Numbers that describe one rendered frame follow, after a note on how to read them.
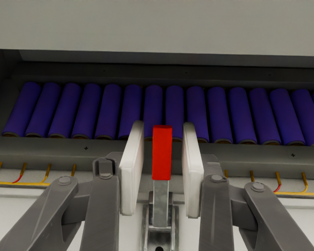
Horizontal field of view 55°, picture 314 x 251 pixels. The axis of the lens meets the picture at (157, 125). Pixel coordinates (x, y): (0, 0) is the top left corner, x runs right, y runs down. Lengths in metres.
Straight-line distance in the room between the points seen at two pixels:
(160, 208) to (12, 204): 0.12
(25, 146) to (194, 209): 0.16
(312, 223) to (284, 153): 0.06
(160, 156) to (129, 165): 0.04
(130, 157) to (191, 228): 0.10
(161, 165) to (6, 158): 0.14
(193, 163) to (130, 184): 0.03
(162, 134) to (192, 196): 0.05
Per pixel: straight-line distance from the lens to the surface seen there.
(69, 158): 0.25
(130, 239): 0.24
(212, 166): 0.17
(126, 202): 0.16
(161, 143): 0.19
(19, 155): 0.26
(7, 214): 0.27
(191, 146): 0.18
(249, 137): 0.27
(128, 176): 0.15
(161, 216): 0.21
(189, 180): 0.16
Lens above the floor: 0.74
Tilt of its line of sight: 34 degrees down
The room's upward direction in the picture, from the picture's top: 1 degrees clockwise
